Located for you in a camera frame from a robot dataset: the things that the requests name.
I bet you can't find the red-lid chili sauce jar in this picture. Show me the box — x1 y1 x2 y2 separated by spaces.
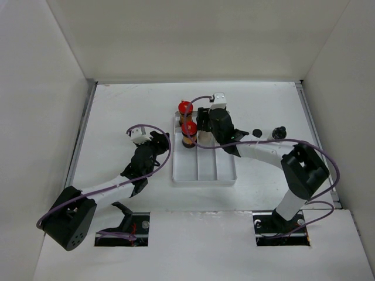
178 100 193 126

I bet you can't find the white powder shaker bottle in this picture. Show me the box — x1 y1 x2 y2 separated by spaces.
267 126 287 140

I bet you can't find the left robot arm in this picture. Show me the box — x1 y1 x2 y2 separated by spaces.
36 126 171 251

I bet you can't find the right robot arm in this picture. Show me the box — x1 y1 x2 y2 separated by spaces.
196 107 329 233

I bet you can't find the white plastic organizer tray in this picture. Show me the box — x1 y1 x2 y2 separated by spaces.
172 111 237 187

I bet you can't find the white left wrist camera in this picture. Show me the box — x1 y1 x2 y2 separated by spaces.
127 126 150 145

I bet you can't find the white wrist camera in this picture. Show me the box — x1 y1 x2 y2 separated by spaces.
210 92 227 110
127 126 150 145

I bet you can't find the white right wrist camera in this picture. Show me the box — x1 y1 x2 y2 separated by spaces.
210 92 227 110

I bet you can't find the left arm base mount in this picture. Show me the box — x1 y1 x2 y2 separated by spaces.
94 202 151 247

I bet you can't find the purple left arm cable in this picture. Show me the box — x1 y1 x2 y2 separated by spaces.
36 124 171 242

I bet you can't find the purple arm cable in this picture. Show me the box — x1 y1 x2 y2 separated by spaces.
186 94 342 238
36 124 171 242

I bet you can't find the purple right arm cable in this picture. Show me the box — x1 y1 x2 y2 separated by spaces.
186 94 342 238

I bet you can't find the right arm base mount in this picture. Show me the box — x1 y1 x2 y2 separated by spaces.
253 211 310 246

